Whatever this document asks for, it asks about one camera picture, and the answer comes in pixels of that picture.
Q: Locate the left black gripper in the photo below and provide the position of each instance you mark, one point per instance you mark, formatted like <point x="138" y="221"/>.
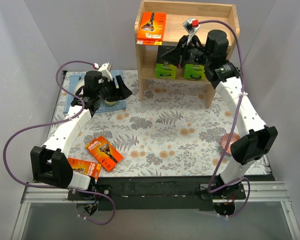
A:
<point x="115" y="87"/>

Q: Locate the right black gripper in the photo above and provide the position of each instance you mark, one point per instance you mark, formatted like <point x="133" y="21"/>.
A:
<point x="180" y="53"/>

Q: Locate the green black razor box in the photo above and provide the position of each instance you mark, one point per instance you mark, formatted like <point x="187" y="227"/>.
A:
<point x="194" y="72"/>
<point x="165" y="68"/>

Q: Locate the orange razor box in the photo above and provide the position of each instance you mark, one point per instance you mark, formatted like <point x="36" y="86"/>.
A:
<point x="152" y="28"/>
<point x="89" y="168"/>
<point x="106" y="154"/>

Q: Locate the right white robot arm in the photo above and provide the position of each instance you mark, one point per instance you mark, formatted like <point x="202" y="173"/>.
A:
<point x="256" y="137"/>

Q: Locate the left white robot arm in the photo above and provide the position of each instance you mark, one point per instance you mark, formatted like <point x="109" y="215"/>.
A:
<point x="50" y="161"/>

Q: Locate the wooden two-tier shelf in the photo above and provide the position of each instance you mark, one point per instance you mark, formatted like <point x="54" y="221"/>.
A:
<point x="177" y="12"/>

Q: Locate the yellow mug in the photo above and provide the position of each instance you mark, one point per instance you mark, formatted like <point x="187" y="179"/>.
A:
<point x="111" y="103"/>

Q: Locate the white plate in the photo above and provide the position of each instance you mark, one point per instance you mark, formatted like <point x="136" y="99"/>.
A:
<point x="78" y="90"/>

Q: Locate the floral tablecloth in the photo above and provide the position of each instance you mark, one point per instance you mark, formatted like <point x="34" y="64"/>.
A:
<point x="170" y="132"/>

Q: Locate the red patterned bowl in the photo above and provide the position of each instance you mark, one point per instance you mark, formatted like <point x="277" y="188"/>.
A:
<point x="232" y="139"/>

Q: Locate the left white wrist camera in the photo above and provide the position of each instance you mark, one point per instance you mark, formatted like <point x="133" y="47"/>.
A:
<point x="106" y="68"/>

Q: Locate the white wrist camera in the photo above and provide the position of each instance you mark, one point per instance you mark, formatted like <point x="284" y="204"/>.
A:
<point x="191" y="25"/>
<point x="106" y="68"/>

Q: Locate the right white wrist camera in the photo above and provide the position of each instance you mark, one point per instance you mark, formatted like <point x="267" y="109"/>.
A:
<point x="191" y="25"/>

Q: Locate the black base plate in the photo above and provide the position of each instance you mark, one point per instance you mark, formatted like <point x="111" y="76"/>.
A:
<point x="156" y="193"/>

